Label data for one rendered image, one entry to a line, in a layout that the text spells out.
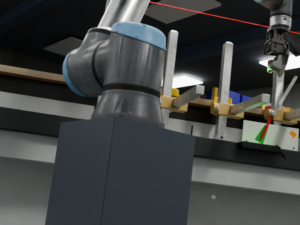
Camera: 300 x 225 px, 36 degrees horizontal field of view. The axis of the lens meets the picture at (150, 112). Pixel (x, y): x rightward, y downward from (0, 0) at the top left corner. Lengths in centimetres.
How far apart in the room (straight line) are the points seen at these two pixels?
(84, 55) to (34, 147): 61
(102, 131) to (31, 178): 100
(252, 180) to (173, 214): 92
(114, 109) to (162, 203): 25
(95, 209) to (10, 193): 102
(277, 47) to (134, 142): 111
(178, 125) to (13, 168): 75
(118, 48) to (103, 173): 33
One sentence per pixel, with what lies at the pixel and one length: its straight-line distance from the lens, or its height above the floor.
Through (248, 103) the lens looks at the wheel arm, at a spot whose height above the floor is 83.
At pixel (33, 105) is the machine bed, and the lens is 202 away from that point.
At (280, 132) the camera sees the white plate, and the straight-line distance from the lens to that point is 204.
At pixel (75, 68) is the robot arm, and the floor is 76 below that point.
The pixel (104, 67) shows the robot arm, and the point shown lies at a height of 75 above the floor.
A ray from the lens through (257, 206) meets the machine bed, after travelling 223.
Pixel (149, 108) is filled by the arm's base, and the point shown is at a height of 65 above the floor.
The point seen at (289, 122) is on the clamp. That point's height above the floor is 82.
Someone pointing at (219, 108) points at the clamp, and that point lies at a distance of 193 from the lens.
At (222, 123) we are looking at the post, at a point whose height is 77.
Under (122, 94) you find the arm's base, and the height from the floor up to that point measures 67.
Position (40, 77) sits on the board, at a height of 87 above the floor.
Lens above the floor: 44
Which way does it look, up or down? 10 degrees up
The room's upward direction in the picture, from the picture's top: 7 degrees clockwise
